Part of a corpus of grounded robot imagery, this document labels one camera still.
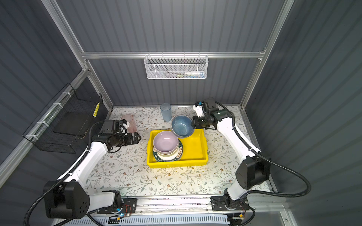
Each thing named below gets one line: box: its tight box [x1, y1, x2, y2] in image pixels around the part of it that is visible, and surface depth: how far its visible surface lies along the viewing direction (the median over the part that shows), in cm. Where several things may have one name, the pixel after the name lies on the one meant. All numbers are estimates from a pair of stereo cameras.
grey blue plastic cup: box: [160, 102, 172, 122], surface depth 110 cm
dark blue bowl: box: [171, 114, 195, 139], surface depth 83 cm
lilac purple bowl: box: [152, 130, 179, 155], surface depth 89 cm
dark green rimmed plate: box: [152, 138, 184, 163], surface depth 89 cm
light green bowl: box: [153, 145, 180, 161], surface depth 88 cm
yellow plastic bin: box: [146, 129, 209, 169], surface depth 91 cm
